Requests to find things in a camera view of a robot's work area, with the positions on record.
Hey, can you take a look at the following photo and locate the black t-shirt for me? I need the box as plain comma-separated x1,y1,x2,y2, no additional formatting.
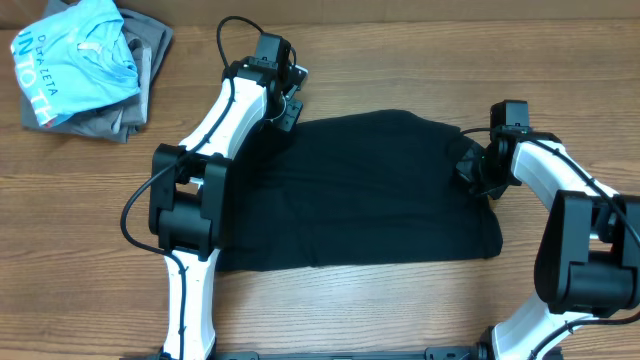
218,110,503,271

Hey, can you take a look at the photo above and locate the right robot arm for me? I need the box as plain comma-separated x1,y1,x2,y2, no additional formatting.
456,100,639,359

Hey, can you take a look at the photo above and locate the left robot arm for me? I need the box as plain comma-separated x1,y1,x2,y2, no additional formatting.
149,33,308,359

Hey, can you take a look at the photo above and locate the grey folded t-shirt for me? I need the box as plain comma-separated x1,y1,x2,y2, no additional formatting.
20,0,173,143

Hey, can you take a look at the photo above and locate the light blue folded t-shirt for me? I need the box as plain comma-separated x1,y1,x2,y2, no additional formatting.
10,0,140,128

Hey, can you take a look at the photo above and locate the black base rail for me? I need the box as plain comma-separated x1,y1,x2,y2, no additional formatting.
212,343,492,360

